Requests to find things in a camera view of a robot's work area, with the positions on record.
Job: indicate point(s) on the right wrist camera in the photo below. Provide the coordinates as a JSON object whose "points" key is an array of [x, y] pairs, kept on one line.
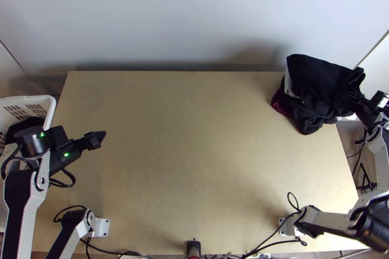
{"points": [[380, 101]]}

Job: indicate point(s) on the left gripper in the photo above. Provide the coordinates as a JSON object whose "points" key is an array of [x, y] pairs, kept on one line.
{"points": [[78, 147]]}

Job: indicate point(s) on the white laundry basket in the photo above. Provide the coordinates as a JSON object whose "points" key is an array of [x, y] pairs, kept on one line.
{"points": [[30, 101]]}

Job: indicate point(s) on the heap of clothes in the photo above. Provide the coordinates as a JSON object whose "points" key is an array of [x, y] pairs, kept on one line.
{"points": [[319, 89]]}

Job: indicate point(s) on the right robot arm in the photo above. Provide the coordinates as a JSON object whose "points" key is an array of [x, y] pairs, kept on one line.
{"points": [[328, 221]]}

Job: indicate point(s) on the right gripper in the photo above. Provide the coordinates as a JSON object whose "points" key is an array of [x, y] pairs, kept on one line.
{"points": [[368, 117]]}

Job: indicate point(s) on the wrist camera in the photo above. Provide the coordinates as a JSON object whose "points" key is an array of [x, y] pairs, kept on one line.
{"points": [[59, 136], [380, 101]]}

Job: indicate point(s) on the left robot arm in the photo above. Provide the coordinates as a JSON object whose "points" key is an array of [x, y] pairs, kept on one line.
{"points": [[18, 198]]}

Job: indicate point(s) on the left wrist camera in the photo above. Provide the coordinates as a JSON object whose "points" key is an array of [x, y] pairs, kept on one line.
{"points": [[59, 136]]}

